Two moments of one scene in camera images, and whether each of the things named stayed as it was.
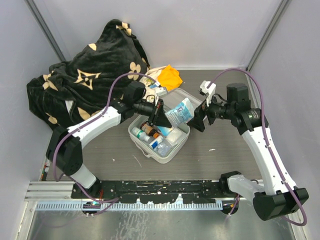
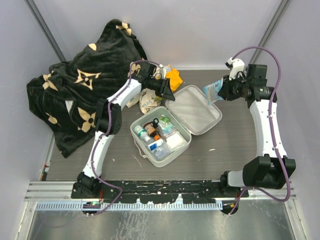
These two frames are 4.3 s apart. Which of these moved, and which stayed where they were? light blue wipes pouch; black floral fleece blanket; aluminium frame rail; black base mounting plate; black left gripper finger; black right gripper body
Moved: black left gripper finger; light blue wipes pouch; black right gripper body
Stayed: black base mounting plate; aluminium frame rail; black floral fleece blanket
